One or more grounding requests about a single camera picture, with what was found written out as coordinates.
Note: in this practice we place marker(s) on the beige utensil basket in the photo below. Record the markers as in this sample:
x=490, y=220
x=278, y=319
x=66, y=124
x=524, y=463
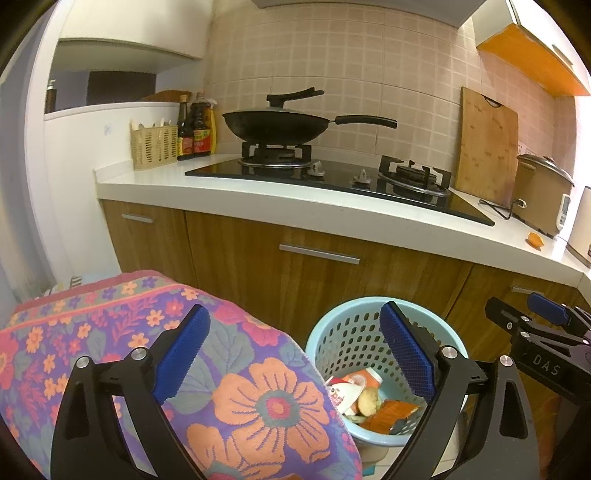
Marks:
x=154, y=147

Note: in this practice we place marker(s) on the white kitchen appliance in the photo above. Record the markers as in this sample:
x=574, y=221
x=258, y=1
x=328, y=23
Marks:
x=582, y=221

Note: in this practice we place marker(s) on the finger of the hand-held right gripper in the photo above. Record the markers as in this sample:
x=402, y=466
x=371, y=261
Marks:
x=549, y=309
x=503, y=316

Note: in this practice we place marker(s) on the black wok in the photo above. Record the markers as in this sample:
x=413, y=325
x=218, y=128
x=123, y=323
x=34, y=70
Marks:
x=277, y=127

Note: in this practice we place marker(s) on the orange and white wall cabinet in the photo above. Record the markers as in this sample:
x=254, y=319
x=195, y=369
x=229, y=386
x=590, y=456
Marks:
x=531, y=50

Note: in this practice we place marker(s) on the small dark sauce bottle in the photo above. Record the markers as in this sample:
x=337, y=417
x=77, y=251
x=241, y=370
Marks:
x=185, y=138

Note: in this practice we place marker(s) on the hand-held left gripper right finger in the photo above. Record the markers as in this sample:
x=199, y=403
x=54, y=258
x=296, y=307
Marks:
x=408, y=355

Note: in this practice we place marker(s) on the orange snack packet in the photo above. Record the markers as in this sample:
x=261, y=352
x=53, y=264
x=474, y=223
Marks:
x=388, y=413

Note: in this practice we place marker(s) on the red white wrapper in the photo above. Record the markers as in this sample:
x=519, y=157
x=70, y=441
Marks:
x=351, y=381

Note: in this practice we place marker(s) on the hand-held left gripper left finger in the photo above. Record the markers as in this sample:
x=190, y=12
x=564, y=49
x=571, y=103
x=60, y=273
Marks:
x=182, y=355

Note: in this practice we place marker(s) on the light blue plastic basket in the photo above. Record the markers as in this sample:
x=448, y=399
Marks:
x=341, y=332

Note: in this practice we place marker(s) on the white range hood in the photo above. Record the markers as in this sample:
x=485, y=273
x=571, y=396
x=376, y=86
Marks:
x=369, y=9

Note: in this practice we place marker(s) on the floral tablecloth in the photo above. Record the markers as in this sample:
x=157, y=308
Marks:
x=258, y=397

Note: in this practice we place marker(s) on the wooden cutting board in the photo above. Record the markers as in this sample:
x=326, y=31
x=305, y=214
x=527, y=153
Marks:
x=487, y=147

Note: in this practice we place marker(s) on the large dark sauce bottle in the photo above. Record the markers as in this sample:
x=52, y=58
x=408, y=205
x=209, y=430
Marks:
x=201, y=129

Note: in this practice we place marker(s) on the silver stove knob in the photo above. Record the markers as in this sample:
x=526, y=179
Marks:
x=316, y=169
x=362, y=177

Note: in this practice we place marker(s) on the small orange scrap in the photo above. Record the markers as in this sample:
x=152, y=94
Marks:
x=535, y=240

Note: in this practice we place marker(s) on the black glass gas stove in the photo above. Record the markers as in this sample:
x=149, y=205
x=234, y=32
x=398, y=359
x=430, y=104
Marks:
x=341, y=182

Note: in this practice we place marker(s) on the black burner pan support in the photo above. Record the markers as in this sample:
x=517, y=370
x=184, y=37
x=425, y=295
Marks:
x=415, y=177
x=274, y=154

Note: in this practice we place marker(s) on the beige rice cooker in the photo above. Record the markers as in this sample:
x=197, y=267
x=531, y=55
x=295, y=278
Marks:
x=538, y=198

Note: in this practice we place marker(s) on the yellow bottle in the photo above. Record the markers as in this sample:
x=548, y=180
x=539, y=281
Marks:
x=212, y=129

